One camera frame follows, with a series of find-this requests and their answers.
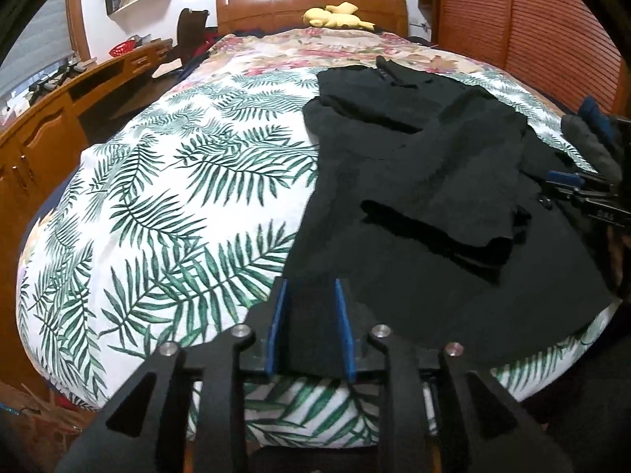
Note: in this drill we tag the red basket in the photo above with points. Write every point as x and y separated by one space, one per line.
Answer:
122 48

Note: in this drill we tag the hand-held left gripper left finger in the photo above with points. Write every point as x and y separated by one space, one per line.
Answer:
276 325

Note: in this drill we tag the leaf print blanket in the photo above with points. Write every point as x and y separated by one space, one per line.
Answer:
172 197

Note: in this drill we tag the yellow plush toy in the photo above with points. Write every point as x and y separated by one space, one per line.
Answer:
335 17

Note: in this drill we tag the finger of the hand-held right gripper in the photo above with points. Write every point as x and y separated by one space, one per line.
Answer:
564 178
567 197

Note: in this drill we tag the wooden bed headboard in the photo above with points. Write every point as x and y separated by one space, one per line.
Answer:
276 5

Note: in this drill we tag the folded grey garment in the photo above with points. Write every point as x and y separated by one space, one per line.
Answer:
591 148

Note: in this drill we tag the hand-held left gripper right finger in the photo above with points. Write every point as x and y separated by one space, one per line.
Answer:
345 325

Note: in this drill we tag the floral quilt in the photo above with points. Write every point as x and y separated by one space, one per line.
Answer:
296 49

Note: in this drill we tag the grey window blind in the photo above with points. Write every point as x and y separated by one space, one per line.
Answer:
34 54

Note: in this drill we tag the wooden louvered wardrobe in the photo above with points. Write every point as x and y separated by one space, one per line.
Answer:
532 19

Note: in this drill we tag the folded navy garment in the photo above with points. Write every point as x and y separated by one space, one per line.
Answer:
596 118

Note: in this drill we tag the black double-breasted coat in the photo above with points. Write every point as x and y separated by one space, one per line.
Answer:
434 197

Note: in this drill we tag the dark wooden chair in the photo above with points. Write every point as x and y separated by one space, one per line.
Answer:
190 29

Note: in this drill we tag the black folding device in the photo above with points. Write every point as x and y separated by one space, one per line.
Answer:
42 83
69 70

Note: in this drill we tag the wooden desk with cabinets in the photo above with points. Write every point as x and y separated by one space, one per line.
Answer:
34 148

